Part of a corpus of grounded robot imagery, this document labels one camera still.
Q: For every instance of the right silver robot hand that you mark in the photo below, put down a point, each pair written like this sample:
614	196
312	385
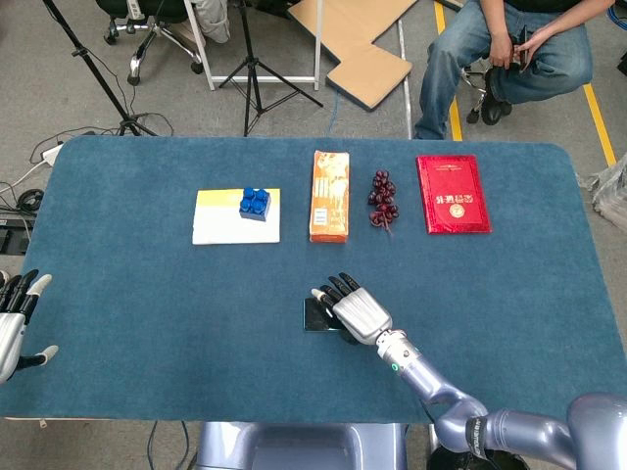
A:
360	313

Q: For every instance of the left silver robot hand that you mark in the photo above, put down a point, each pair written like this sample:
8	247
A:
11	318

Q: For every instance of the right lavender robot arm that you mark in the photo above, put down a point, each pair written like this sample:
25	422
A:
470	416

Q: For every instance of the black floor box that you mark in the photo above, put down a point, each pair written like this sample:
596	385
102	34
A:
14	236

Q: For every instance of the dark red grape bunch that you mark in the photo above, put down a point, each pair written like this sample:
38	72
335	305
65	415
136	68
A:
383	201

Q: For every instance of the orange carton box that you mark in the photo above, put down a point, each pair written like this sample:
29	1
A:
330	196

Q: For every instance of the blue table cloth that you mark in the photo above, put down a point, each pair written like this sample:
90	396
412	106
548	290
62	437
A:
147	318

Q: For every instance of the lavender robot torso base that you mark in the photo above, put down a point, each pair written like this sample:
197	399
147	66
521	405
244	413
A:
303	448

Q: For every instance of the red foil booklet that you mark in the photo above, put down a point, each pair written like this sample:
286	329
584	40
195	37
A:
453	193

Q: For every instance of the blue toy building block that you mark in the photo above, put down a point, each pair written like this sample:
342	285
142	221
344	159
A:
255	202

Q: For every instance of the white and yellow book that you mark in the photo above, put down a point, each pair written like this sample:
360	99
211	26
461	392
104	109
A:
230	222

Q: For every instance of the white power strip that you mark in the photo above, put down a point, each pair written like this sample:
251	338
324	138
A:
52	155

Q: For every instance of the black swivel stool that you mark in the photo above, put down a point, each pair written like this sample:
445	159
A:
485	93

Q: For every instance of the black tripod stand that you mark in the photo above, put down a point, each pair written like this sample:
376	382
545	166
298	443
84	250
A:
255	73
98	73

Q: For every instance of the flattened brown cardboard sheet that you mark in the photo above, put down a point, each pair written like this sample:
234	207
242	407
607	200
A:
362	44

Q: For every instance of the crumpled clear plastic wrap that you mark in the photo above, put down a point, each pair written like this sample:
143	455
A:
610	193

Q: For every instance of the seated person in jeans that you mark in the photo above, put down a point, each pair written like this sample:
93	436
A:
514	49

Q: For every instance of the black office chair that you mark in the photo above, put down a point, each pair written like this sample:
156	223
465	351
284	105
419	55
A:
147	34

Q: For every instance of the white metal frame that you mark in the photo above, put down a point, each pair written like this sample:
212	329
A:
255	78

